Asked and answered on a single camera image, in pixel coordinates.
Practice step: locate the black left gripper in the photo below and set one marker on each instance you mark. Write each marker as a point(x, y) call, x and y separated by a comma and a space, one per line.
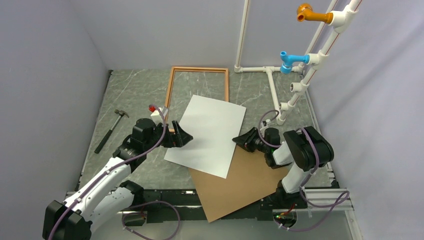
point(182, 137)

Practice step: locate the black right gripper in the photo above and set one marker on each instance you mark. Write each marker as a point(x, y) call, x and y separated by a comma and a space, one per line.
point(243, 141)

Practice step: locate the glossy mountain landscape photo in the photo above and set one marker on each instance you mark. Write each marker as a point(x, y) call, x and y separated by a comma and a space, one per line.
point(213, 124)

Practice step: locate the wooden picture frame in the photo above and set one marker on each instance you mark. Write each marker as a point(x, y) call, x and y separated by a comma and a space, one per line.
point(193, 69)

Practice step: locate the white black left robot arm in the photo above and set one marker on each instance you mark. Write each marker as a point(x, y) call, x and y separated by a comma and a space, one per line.
point(106, 179)

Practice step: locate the blue pipe elbow fitting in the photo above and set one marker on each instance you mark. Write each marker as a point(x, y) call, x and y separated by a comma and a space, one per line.
point(288, 61)

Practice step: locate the orange pipe elbow fitting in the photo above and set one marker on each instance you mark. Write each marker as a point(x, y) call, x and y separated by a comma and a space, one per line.
point(305, 12)

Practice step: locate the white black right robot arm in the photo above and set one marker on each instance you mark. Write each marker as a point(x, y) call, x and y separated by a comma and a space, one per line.
point(305, 151)

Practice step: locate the brown backing board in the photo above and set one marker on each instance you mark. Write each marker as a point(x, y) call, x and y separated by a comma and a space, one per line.
point(248, 180)

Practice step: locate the white PVC pipe rack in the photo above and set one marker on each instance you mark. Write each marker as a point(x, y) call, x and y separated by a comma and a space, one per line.
point(338, 20)

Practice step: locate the black handled claw hammer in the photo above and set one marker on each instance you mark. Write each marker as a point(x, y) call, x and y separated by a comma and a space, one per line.
point(121, 114)

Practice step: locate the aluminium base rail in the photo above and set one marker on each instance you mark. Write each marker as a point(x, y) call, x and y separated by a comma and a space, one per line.
point(184, 205)

